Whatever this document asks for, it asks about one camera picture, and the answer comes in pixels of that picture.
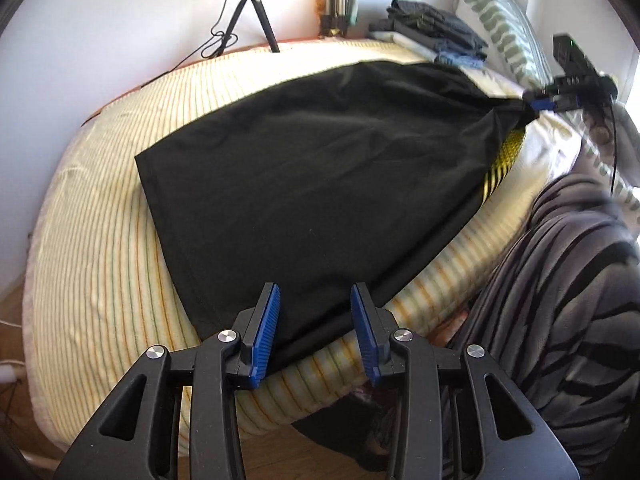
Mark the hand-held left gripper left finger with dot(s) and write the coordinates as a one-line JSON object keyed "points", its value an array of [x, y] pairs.
{"points": [[262, 340]]}

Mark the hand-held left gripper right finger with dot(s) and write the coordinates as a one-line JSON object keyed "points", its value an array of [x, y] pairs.
{"points": [[367, 345]]}

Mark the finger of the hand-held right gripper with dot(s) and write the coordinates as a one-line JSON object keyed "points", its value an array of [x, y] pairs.
{"points": [[542, 104]]}

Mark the black pants with yellow stripes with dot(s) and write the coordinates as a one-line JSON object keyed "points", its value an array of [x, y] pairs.
{"points": [[325, 160]]}

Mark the dark grey folded pants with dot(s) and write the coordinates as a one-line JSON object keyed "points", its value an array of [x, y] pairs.
{"points": [[430, 20]]}

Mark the white green patterned blanket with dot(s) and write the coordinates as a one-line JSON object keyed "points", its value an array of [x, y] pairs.
{"points": [[550, 150]]}

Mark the green patterned pillow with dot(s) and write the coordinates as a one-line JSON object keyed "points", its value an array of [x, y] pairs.
{"points": [[500, 25]]}

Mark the dark cloth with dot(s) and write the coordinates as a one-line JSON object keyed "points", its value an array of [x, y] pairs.
{"points": [[340, 430]]}

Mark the blue folded jeans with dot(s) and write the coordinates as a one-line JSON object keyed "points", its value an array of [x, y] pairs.
{"points": [[460, 60]]}

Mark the light grey folded cloth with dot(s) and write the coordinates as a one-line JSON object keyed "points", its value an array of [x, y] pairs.
{"points": [[400, 39]]}

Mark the yellow striped bed cover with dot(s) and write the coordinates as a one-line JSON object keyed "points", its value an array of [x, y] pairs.
{"points": [[100, 260]]}

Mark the person's grey striped clothing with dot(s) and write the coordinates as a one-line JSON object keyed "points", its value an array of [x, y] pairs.
{"points": [[550, 310]]}

